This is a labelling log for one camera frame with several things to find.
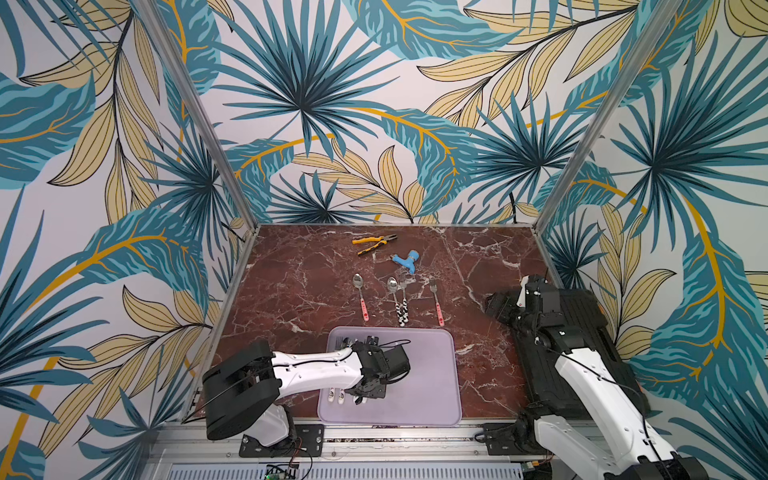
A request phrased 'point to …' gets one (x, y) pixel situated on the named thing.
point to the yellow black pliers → (383, 240)
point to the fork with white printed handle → (331, 394)
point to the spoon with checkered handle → (392, 286)
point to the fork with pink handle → (433, 285)
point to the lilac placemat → (426, 394)
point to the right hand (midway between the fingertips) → (500, 304)
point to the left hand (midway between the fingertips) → (367, 391)
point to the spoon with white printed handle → (341, 397)
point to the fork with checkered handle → (403, 282)
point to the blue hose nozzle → (409, 262)
